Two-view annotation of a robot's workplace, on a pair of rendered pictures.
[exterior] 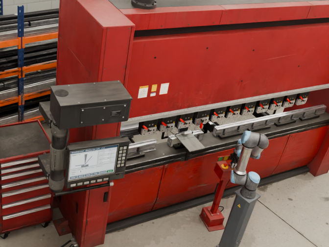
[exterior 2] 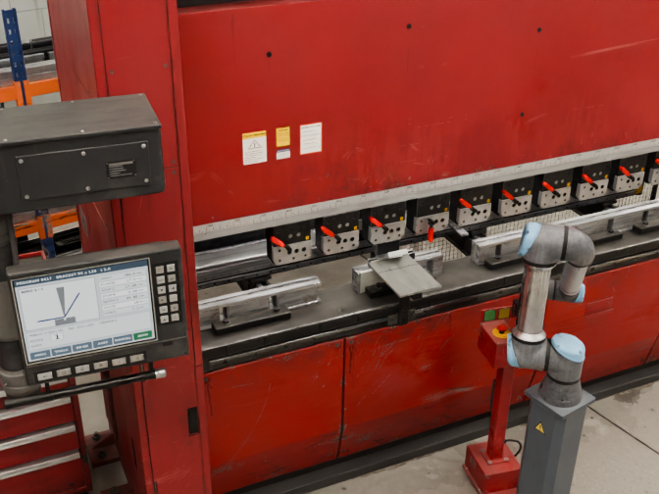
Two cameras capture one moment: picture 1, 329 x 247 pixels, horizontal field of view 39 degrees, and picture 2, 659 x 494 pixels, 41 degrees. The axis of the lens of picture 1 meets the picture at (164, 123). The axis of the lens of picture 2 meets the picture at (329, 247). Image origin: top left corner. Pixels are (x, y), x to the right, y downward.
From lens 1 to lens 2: 123 cm
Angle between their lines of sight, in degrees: 11
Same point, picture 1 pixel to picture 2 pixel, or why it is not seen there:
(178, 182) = (394, 381)
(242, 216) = (552, 455)
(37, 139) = not seen: hidden behind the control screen
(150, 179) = (313, 374)
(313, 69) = not seen: outside the picture
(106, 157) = (123, 296)
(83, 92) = (31, 120)
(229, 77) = (486, 104)
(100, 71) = (101, 79)
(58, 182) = (17, 372)
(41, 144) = not seen: hidden behind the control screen
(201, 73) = (406, 96)
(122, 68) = (162, 70)
